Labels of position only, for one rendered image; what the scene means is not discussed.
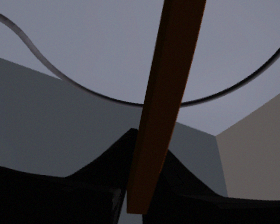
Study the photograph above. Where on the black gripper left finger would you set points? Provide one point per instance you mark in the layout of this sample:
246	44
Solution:
92	195

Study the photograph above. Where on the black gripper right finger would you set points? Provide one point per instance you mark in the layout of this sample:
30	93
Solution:
181	198

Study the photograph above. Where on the orange handle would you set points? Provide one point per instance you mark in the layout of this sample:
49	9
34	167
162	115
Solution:
176	40

